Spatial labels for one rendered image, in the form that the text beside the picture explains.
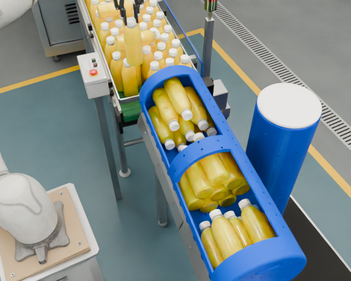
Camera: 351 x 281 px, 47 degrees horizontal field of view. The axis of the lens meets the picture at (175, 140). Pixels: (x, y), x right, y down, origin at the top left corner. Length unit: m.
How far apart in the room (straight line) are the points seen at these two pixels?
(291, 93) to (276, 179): 0.43
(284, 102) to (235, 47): 2.06
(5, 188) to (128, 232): 1.40
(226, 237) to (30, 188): 0.61
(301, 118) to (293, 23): 2.57
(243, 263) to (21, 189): 0.67
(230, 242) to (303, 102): 0.82
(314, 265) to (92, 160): 1.59
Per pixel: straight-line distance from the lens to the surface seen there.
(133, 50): 1.69
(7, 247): 1.52
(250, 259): 1.16
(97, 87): 1.84
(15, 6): 1.09
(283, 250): 1.19
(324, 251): 2.48
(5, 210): 1.28
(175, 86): 1.61
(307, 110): 1.82
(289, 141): 1.80
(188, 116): 1.54
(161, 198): 2.31
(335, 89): 3.61
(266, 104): 1.80
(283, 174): 1.99
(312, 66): 3.78
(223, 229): 1.29
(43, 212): 1.32
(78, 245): 1.43
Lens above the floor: 2.27
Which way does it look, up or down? 50 degrees down
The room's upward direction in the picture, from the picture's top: straight up
